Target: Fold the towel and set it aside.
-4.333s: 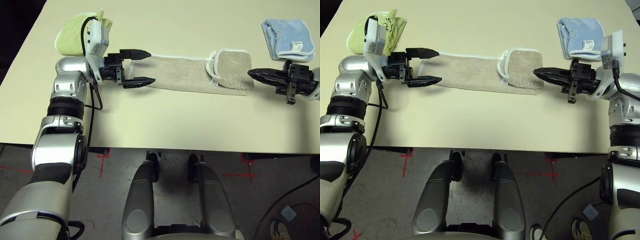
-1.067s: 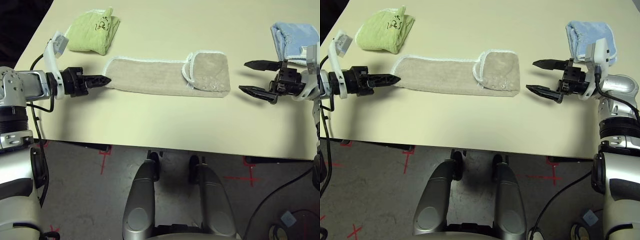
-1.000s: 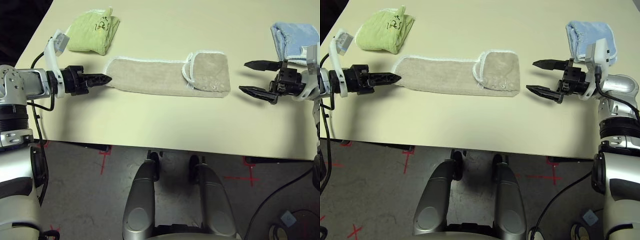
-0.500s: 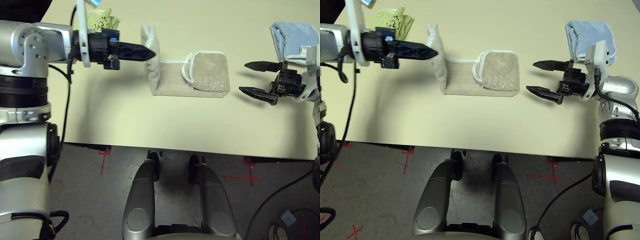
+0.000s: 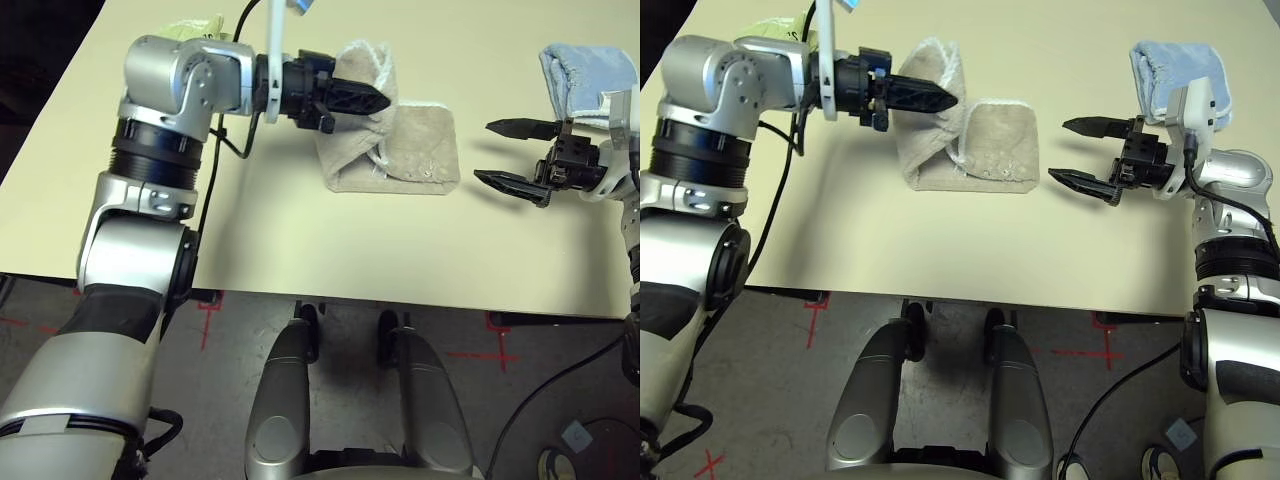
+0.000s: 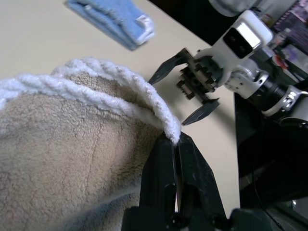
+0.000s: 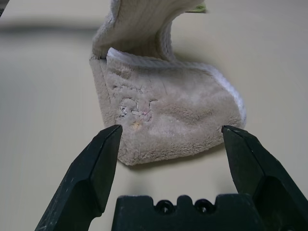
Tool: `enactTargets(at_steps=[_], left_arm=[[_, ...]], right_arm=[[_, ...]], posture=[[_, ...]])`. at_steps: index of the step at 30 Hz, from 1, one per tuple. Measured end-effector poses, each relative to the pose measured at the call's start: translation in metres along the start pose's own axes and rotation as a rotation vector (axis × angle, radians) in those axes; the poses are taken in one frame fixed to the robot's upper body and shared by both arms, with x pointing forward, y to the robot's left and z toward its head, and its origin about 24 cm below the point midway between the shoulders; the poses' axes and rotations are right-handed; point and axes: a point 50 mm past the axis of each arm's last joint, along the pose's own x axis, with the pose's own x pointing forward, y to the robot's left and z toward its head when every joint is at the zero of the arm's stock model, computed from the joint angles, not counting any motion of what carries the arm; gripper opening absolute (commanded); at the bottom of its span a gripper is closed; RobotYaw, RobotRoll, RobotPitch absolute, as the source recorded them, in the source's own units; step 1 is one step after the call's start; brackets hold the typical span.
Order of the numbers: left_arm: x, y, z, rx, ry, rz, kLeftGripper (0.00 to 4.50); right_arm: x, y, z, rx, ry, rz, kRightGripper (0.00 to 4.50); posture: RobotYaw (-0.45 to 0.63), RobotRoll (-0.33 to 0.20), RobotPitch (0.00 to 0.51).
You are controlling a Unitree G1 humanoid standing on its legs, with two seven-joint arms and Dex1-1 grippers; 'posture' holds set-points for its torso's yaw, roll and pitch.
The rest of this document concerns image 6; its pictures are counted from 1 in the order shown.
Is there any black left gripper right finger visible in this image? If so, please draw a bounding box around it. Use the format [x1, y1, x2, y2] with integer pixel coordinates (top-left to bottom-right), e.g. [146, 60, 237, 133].
[177, 131, 227, 218]

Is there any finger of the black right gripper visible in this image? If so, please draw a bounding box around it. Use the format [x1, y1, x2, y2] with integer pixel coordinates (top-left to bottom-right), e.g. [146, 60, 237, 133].
[148, 54, 186, 85]
[181, 97, 221, 126]

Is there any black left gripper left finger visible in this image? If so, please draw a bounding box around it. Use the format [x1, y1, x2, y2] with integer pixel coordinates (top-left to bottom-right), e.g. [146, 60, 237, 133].
[139, 133, 178, 215]

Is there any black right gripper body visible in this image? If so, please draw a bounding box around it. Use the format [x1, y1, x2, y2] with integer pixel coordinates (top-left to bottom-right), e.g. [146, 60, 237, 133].
[177, 47, 226, 104]

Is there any beige towel with white trim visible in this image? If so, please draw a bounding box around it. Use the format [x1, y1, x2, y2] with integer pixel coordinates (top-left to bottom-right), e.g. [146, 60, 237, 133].
[0, 57, 181, 231]

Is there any blue folded towel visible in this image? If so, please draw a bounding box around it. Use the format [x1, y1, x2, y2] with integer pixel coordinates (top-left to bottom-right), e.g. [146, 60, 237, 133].
[65, 0, 155, 51]

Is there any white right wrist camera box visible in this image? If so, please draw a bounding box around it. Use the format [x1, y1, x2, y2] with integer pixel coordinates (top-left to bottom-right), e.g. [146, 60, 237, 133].
[194, 10, 274, 84]

